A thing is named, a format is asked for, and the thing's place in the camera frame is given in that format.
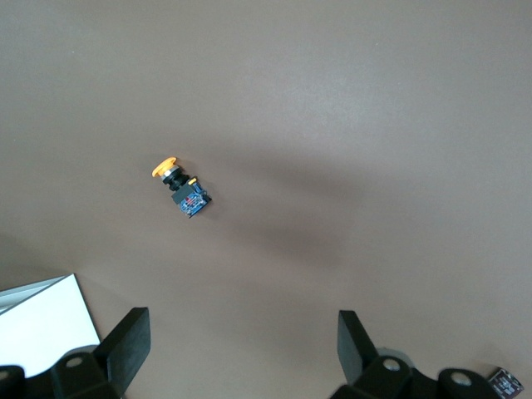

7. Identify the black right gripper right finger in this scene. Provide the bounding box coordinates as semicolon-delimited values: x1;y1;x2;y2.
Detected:
330;309;498;399

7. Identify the yellow mushroom push button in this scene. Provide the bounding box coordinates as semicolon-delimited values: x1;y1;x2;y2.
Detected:
150;155;214;220

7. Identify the white drawer cabinet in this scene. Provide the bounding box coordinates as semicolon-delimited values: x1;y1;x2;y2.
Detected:
0;272;101;377

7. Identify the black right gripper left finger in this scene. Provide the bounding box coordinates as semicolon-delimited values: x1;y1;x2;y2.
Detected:
0;306;151;399

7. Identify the dark cylindrical capacitor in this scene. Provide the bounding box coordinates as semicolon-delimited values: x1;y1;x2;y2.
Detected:
477;361;525;399

